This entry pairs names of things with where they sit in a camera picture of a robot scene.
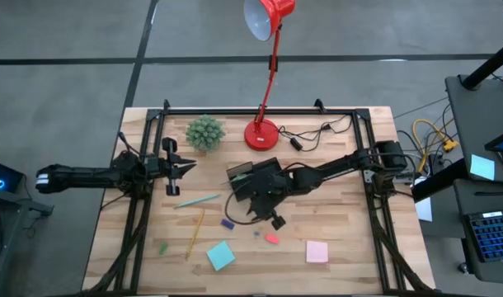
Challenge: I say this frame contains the black lamp power cable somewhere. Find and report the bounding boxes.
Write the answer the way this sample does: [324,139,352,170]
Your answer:
[277,114,355,153]

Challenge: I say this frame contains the artificial green plant white pot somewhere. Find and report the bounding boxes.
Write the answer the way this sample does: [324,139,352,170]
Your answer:
[185,114,227,153]

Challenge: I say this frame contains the light blue paper note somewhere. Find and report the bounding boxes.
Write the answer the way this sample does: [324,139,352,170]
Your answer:
[469,153,496,182]

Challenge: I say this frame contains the white paper sheet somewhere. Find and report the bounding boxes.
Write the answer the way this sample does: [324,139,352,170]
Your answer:
[414,177,434,223]

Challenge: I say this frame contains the black mesh desk organizer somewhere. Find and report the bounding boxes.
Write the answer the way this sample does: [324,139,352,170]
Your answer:
[225,158,285,203]

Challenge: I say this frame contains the black equipment stand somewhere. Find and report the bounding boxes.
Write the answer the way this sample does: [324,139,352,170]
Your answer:
[0,185,54,297]

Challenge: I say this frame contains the grey cart top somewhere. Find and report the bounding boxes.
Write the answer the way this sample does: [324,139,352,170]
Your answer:
[444,73,503,185]

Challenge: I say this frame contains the black aluminium frame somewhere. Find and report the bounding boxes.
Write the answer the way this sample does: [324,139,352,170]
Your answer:
[84,97,436,296]

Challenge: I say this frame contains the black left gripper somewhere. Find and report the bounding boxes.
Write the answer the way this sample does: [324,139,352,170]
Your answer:
[152,137,197,197]

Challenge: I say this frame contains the teal sticky note pad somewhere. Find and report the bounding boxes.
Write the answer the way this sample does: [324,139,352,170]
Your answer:
[205,240,237,272]

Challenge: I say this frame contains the yellow cable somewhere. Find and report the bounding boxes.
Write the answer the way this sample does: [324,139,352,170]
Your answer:
[411,118,459,174]

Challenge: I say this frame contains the black pole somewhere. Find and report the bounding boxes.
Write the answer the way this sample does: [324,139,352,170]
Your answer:
[460,36,503,91]

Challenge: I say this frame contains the backlit keyboard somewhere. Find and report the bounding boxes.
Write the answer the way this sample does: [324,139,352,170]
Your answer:
[463,208,503,263]

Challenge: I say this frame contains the red desk lamp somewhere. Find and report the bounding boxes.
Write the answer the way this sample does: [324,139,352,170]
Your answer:
[242,0,297,152]

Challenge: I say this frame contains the teal pen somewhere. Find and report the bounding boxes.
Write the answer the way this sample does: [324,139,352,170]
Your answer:
[173,193,221,210]

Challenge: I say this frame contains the black computer with blue light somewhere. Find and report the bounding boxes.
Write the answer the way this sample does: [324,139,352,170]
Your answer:
[0,158,25,194]

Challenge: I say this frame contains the pink sticky note pad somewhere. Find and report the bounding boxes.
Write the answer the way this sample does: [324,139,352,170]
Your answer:
[305,240,330,264]

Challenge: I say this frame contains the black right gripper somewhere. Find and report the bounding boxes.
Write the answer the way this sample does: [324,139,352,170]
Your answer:
[237,163,292,231]

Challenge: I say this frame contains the yellow pencil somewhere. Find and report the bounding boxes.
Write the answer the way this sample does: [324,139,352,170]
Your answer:
[185,208,206,261]

